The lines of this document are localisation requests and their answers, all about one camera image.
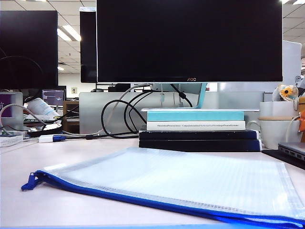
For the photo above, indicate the white box with purple panel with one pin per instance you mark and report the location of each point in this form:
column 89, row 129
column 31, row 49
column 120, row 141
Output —
column 12, row 109

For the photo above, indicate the grey laptop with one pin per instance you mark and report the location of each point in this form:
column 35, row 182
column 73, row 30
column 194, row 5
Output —
column 293, row 148

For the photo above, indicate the transparent file bag blue zipper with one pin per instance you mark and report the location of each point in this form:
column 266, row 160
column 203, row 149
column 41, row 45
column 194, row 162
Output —
column 166, row 176

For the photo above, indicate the pale blue plush toy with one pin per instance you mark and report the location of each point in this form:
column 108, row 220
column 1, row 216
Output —
column 300, row 83

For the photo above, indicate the stack of white booklets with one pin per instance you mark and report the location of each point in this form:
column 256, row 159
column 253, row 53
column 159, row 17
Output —
column 10, row 140

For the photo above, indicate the white plastic bottle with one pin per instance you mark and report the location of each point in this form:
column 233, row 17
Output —
column 41, row 106

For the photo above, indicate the large black AOC monitor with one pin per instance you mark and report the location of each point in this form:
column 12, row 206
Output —
column 190, row 40

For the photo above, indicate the wooden shelf unit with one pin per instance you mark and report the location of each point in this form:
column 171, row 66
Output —
column 71, row 117

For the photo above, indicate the white adapter box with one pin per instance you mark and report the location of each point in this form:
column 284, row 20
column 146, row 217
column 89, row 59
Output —
column 45, row 138

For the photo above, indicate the black monitor with thin bezel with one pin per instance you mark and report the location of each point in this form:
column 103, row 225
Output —
column 28, row 38

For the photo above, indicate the white ceramic mug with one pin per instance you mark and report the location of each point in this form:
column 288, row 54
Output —
column 274, row 133

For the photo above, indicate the ceiling light panel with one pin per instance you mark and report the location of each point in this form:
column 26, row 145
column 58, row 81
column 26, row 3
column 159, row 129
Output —
column 69, row 33

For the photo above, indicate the black round monitor base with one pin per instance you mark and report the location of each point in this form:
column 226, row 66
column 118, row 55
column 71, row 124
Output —
column 47, row 130

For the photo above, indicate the orange toy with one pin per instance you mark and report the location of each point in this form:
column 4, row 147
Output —
column 302, row 122

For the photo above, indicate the wall power outlet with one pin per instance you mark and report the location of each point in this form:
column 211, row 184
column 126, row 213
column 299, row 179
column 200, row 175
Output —
column 74, row 90

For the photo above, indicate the thin black book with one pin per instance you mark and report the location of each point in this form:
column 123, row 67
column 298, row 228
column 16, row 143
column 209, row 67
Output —
column 197, row 135

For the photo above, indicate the teal book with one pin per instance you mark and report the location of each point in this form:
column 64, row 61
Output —
column 195, row 116

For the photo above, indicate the white cup with wooden band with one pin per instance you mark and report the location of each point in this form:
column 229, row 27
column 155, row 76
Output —
column 276, row 108

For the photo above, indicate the plush toy with sunflower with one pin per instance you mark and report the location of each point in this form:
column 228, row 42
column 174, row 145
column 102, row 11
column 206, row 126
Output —
column 287, row 91

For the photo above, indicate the silver teal monitor stand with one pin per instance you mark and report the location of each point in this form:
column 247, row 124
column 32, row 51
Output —
column 202, row 97

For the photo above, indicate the small lit background monitor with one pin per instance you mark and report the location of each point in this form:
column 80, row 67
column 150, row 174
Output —
column 53, row 97

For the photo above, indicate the white book with printed spine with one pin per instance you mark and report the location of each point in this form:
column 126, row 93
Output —
column 195, row 125

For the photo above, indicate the blue VGA connector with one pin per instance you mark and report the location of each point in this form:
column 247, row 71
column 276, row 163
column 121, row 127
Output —
column 59, row 138

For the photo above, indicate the narrow black upright monitor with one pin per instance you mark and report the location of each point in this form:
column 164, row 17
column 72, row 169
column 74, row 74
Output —
column 88, row 43

